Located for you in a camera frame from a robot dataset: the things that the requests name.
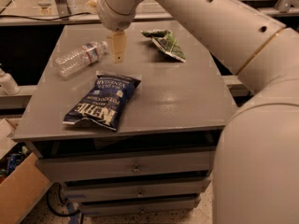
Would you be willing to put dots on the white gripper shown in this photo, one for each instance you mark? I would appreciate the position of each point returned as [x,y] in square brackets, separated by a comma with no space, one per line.
[116,21]

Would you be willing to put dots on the clear plastic water bottle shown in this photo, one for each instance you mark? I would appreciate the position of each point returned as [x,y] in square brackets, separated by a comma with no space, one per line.
[77,59]

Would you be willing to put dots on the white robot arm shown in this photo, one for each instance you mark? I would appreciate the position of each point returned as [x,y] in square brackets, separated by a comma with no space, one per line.
[256,166]

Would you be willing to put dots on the white bottle at left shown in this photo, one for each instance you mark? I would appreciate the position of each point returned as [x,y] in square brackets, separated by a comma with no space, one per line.
[8,83]

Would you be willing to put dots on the green snack bag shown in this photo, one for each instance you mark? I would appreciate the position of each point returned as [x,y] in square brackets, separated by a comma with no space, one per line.
[166,43]

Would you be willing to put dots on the blue Kettle chips bag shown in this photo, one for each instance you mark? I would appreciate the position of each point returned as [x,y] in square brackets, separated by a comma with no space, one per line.
[104,103]

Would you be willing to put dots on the grey drawer cabinet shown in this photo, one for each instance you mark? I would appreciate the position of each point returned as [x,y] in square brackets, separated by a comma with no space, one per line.
[160,157]

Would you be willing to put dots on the cardboard box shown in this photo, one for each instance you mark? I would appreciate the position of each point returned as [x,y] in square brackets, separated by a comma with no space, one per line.
[23,188]

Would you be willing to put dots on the grey metal rail frame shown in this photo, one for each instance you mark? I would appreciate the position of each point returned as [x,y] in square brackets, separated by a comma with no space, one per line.
[54,10]

